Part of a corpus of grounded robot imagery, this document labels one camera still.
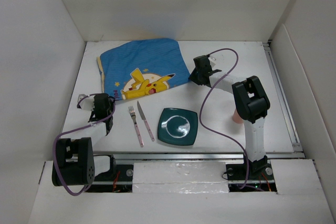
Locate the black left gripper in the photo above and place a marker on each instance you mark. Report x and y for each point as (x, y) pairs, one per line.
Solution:
(111, 105)

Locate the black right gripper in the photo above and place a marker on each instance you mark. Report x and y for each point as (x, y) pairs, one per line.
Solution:
(192, 77)

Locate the pink handled fork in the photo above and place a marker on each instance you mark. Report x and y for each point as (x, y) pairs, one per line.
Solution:
(134, 118)

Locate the pink handled knife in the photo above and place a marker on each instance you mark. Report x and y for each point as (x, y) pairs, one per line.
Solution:
(145, 122)

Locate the blue Pikachu placemat cloth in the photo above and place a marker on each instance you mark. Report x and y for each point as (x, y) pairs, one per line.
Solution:
(142, 67)

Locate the dark green square plate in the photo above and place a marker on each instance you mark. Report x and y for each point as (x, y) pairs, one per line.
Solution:
(177, 127)

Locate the pink plastic cup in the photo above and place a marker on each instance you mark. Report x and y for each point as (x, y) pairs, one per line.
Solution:
(236, 118)

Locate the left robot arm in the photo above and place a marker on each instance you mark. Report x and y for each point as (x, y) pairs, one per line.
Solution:
(74, 163)

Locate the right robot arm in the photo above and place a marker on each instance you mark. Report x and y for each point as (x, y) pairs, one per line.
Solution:
(251, 104)

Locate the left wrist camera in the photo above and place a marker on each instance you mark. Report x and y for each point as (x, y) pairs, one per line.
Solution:
(85, 102)

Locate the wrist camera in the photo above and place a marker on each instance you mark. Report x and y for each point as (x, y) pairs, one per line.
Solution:
(212, 60)
(85, 102)

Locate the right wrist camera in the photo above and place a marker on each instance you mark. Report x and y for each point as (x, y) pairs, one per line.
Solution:
(212, 60)

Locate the aluminium rail frame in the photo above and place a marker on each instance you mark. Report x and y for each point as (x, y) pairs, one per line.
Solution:
(218, 136)

